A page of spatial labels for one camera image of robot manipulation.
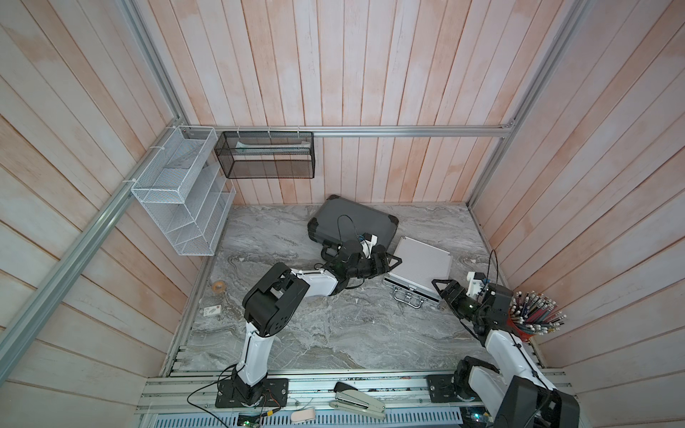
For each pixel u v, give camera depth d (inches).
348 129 37.7
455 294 30.0
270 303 21.0
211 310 34.7
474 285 30.9
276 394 28.9
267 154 40.6
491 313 26.1
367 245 31.5
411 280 34.7
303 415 27.1
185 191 27.6
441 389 28.8
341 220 38.9
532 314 29.4
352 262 29.4
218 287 37.5
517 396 16.6
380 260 31.4
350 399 28.1
